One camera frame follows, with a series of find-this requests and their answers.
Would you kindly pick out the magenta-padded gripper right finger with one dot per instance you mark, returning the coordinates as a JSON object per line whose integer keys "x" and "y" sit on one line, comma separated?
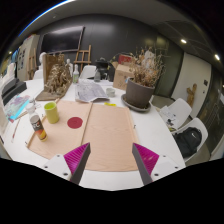
{"x": 150, "y": 165}

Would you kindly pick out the grey round plant saucer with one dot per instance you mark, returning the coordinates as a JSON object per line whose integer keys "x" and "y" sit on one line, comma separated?
{"x": 133, "y": 107}

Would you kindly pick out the clear spray bottle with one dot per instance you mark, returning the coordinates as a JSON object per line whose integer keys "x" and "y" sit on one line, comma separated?
{"x": 75, "y": 76}

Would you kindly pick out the wooden figure by wall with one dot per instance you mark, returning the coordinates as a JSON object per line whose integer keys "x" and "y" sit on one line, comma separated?
{"x": 191, "y": 95}

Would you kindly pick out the black backpack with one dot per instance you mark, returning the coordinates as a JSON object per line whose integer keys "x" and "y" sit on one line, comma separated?
{"x": 187, "y": 141}

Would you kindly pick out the white plastic chair with backpack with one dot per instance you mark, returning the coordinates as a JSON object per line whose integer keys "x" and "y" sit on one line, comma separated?
{"x": 200, "y": 125}

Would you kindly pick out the stacked black boxes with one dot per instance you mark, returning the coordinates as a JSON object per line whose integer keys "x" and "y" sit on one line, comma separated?
{"x": 13, "y": 90}

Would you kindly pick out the colourful art print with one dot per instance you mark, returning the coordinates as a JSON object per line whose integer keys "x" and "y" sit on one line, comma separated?
{"x": 17, "y": 106}

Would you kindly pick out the lime green cup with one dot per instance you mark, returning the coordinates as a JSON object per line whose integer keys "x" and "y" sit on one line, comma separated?
{"x": 51, "y": 114}

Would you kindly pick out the small white cup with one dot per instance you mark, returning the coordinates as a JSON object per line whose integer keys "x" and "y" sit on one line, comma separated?
{"x": 110, "y": 92}

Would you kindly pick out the wooden easel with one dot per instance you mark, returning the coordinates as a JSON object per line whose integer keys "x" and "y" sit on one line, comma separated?
{"x": 83, "y": 56}

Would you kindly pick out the printed newspaper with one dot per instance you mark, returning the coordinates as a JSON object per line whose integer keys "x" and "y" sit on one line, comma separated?
{"x": 90, "y": 90}

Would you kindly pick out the small yellow item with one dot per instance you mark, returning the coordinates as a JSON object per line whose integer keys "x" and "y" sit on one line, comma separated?
{"x": 110, "y": 104}

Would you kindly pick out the dried plant in grey pot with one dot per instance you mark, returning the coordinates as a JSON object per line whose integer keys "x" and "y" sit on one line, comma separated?
{"x": 138, "y": 91}

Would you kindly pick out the red box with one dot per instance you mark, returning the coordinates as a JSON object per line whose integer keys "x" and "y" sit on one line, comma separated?
{"x": 125, "y": 59}

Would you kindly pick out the white display panel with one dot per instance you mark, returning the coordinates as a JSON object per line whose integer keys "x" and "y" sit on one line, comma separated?
{"x": 27, "y": 55}

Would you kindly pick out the brown cardboard box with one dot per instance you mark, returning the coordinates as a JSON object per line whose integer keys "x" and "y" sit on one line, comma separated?
{"x": 120, "y": 77}

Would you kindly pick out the clear drink bottle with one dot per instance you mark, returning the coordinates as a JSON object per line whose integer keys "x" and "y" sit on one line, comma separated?
{"x": 37, "y": 126}

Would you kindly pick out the flat round red coaster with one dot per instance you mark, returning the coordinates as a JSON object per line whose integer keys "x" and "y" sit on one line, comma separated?
{"x": 75, "y": 122}

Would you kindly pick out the white plastic chair with papers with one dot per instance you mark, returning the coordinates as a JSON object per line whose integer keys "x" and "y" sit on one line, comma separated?
{"x": 181, "y": 111}

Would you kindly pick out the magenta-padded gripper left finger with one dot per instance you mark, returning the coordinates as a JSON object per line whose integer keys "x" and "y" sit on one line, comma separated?
{"x": 71, "y": 166}

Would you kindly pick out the long ceiling light strip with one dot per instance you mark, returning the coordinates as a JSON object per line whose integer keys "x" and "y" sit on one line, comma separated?
{"x": 43, "y": 14}

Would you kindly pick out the brown wooden root sculpture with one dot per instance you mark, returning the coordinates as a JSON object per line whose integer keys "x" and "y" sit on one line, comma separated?
{"x": 58, "y": 80}

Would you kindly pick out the white plaster bust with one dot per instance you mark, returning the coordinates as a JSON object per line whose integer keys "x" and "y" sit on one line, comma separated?
{"x": 42, "y": 59}

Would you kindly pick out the white chair behind table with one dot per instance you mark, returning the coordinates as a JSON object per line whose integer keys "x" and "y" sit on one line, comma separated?
{"x": 88, "y": 71}

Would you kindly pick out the large black wall screen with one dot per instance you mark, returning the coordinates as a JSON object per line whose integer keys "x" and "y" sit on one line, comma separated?
{"x": 63, "y": 39}

